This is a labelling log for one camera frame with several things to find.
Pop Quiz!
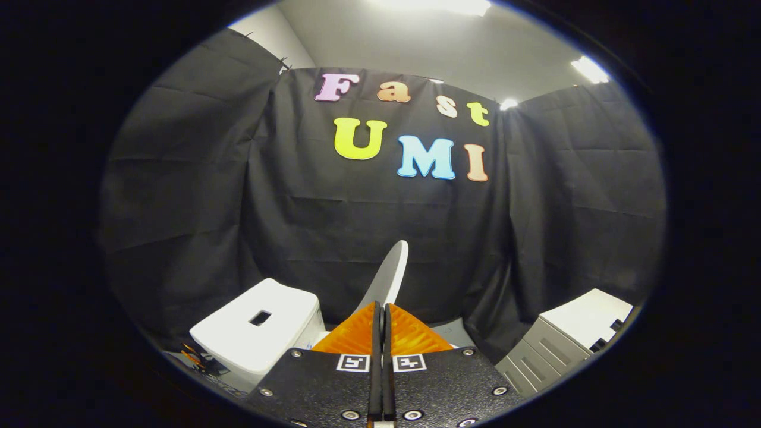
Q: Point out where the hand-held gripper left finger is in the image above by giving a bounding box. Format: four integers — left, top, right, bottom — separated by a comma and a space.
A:
245, 301, 384, 428

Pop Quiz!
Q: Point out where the large ceiling light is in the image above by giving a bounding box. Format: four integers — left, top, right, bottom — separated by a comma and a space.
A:
369, 0, 493, 17

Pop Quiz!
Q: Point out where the orange cable bundle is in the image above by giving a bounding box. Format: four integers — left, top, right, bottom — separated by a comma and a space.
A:
180, 341, 212, 374

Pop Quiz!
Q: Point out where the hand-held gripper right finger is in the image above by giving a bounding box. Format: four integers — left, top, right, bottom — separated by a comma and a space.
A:
383, 303, 527, 428

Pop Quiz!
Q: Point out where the grey drawer cabinet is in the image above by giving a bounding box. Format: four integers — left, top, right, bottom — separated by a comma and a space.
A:
495, 288, 634, 400

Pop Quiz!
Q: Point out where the small ceiling light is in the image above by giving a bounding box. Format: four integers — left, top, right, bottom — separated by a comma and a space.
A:
571, 55, 611, 84

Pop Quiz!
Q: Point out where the black backdrop cloth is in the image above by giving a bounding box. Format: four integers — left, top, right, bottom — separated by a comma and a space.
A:
100, 27, 666, 381

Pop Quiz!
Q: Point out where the white toilet tank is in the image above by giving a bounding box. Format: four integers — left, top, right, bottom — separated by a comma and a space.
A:
189, 278, 326, 393

